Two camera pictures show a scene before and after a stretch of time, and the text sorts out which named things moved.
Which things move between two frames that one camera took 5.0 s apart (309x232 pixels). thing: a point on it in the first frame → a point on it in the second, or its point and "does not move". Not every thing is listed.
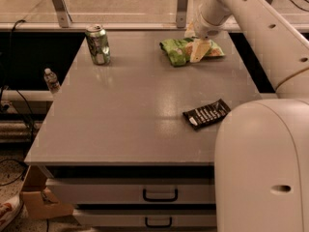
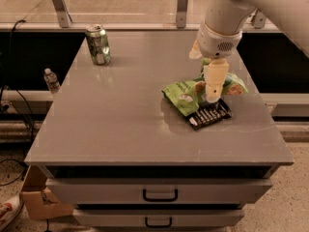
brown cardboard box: [38, 201] does not move
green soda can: [98, 43] does not move
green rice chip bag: [179, 50] → [187, 96]
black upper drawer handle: [160, 199] does not move
